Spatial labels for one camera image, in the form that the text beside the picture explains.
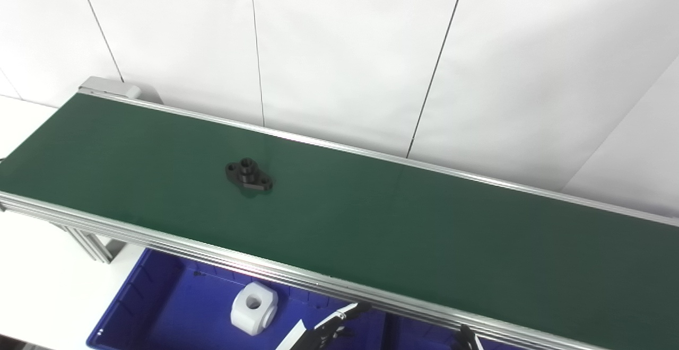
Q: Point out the white plastic part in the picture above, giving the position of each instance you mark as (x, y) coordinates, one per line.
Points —
(253, 307)

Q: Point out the green conveyor belt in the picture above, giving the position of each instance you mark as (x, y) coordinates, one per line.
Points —
(424, 233)
(212, 254)

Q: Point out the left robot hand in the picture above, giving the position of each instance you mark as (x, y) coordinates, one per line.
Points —
(323, 329)

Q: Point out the grey conveyor end housing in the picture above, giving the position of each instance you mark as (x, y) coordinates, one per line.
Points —
(114, 87)

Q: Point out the blue plastic bin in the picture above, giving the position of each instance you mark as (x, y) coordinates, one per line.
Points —
(170, 313)
(419, 337)

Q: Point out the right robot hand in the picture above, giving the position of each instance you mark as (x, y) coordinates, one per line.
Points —
(467, 340)

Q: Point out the black flanged part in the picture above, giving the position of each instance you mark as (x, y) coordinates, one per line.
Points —
(248, 176)

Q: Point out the aluminium conveyor leg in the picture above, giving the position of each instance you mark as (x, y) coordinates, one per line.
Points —
(93, 243)

